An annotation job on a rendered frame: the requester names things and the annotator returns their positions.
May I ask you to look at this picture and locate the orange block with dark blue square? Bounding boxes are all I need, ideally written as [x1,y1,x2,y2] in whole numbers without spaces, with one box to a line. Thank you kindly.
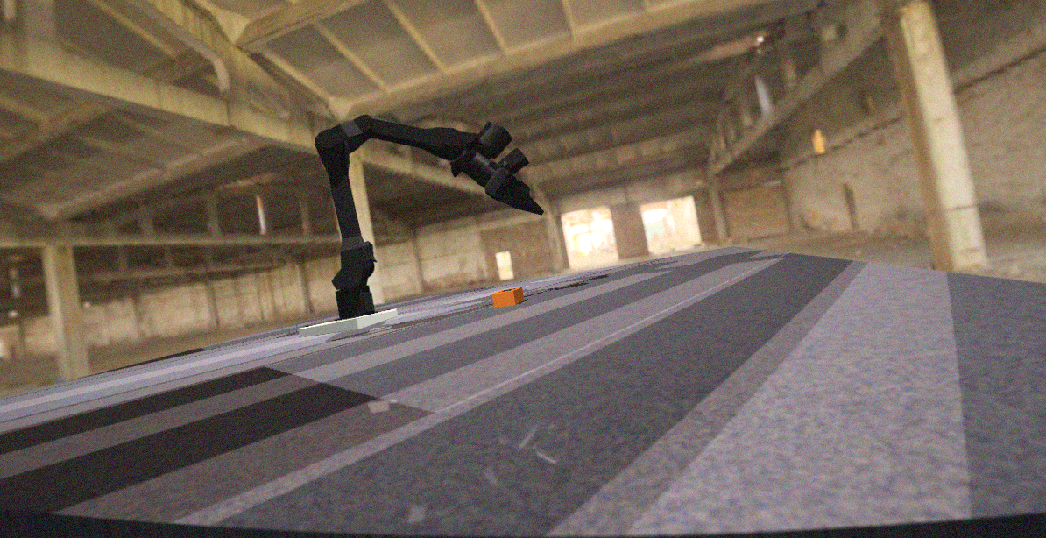
[492,287,524,308]

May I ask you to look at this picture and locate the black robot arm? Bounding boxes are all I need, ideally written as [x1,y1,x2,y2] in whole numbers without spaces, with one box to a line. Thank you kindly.
[315,114,529,322]

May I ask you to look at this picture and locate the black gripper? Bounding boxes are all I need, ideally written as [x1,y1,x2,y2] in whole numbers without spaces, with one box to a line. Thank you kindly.
[475,160,544,215]

